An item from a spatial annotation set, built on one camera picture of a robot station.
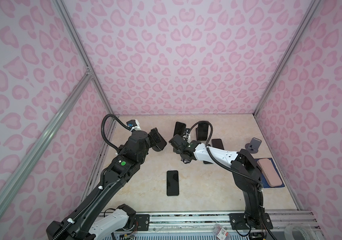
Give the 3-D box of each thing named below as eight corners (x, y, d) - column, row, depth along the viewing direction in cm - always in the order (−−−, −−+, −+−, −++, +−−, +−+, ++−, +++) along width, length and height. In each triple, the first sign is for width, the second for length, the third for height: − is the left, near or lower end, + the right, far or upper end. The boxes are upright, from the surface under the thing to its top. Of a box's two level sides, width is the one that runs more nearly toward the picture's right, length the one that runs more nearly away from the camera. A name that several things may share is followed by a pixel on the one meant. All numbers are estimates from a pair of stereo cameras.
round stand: (247, 153, 100) (252, 145, 93) (244, 145, 104) (249, 137, 97) (257, 153, 100) (263, 145, 93) (254, 145, 104) (260, 137, 97)
